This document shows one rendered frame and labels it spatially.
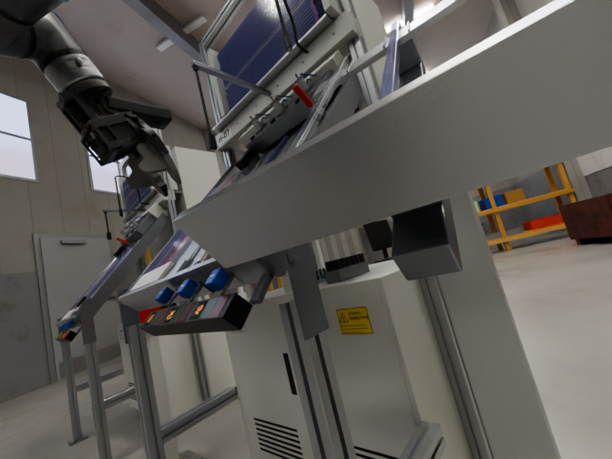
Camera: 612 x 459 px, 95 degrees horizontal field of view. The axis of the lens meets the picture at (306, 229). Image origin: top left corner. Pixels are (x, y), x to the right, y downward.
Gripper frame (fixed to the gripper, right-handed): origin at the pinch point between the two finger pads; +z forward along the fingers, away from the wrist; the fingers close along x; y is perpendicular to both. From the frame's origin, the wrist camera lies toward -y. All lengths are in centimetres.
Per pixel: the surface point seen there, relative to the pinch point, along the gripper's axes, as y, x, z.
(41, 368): 23, -508, 63
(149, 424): 25, -49, 50
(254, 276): 7.8, 15.1, 20.6
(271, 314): -11.1, -18.8, 45.0
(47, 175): -150, -523, -176
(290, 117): -42.1, 4.1, -0.7
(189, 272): 9.2, 1.0, 15.6
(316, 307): 9.7, 25.4, 26.7
